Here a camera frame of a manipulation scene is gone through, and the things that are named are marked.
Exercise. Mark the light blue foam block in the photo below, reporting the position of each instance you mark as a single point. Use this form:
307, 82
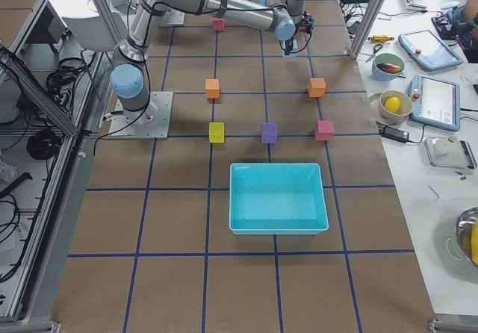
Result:
295, 49

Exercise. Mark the orange block right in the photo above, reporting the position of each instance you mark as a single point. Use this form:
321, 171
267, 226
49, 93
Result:
316, 87

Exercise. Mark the orange block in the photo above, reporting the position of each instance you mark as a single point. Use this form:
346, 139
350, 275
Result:
316, 87
212, 88

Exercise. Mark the pink block far left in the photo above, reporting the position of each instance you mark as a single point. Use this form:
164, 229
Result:
218, 24

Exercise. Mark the scissors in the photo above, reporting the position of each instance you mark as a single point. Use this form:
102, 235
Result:
376, 49

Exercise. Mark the orange block left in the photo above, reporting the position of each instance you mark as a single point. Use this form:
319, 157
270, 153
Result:
212, 88

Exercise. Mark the pink block near tray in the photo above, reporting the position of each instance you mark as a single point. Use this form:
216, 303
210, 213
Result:
324, 130

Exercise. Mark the purple block centre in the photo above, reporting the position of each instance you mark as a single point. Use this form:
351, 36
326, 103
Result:
269, 133

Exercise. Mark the green bowl with fruit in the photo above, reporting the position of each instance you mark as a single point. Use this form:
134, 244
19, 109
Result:
387, 66

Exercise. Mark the yellow foam block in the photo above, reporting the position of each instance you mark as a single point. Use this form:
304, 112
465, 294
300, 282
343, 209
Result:
216, 132

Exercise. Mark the yellow lemon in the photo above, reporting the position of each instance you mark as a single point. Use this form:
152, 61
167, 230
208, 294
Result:
392, 104

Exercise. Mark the cream bowl with lemon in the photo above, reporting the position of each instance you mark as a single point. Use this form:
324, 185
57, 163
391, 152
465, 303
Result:
394, 118

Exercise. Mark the black power adapter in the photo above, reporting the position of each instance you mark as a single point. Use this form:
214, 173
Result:
394, 134

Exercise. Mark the upper teach pendant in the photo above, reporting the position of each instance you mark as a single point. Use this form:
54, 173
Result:
428, 50

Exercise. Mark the teach pendant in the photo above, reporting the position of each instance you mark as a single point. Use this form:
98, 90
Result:
428, 50
435, 102

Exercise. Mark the cyan plastic tray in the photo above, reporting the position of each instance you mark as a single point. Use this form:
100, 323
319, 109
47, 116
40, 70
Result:
284, 198

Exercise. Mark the lower teach pendant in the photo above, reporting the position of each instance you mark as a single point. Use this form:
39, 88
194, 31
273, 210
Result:
435, 102

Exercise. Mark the kitchen scale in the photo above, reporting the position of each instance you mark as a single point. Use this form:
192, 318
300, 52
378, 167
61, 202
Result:
449, 152

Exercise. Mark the steel bowl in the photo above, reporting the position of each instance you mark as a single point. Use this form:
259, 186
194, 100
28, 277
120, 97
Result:
463, 245

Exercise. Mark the aluminium frame post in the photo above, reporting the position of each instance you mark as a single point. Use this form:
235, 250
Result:
366, 24

